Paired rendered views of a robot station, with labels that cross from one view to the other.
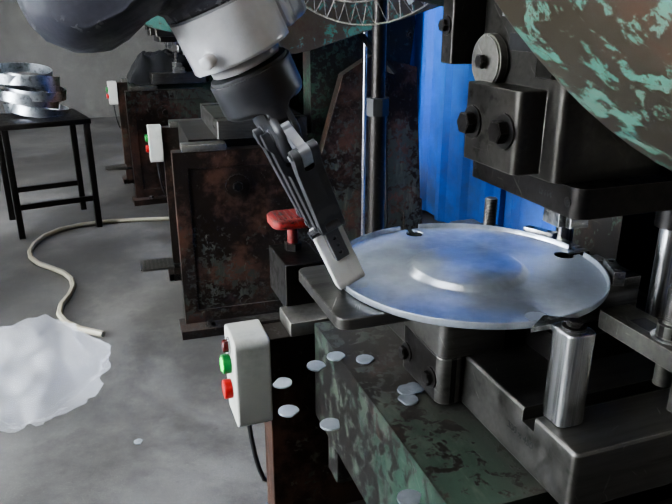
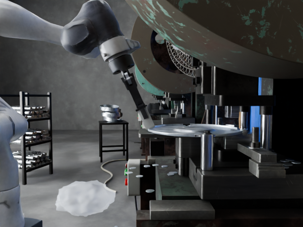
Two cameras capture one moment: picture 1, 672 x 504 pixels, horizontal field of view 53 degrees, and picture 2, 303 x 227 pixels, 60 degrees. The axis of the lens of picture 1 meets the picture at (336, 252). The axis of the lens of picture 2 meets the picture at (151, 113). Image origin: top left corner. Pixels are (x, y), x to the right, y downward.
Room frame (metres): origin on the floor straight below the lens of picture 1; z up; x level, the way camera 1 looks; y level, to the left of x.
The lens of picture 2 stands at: (-0.15, -0.27, 0.88)
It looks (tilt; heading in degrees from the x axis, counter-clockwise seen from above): 3 degrees down; 18
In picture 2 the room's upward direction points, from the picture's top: straight up
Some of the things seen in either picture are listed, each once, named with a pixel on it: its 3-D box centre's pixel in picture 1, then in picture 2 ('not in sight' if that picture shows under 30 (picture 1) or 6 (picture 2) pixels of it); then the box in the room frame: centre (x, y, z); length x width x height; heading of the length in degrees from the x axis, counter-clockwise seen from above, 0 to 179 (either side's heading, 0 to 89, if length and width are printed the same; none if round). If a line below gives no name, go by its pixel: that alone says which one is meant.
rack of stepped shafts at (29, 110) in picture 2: not in sight; (25, 135); (2.16, 1.96, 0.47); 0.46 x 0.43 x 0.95; 90
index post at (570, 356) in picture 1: (568, 370); (207, 150); (0.51, -0.20, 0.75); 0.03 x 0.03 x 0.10; 20
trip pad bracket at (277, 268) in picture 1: (297, 306); (156, 158); (0.93, 0.06, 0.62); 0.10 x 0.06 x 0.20; 20
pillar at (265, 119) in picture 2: (666, 253); (265, 125); (0.66, -0.35, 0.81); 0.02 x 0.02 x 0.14
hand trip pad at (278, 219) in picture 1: (292, 237); not in sight; (0.95, 0.07, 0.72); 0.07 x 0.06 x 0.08; 110
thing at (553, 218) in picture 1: (563, 206); (231, 111); (0.71, -0.25, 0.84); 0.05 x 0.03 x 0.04; 20
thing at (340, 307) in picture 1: (424, 329); (178, 150); (0.66, -0.10, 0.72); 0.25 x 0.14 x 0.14; 110
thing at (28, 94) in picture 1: (42, 145); (112, 131); (3.32, 1.46, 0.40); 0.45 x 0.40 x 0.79; 32
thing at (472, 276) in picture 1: (466, 266); (193, 129); (0.68, -0.14, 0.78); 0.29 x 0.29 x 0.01
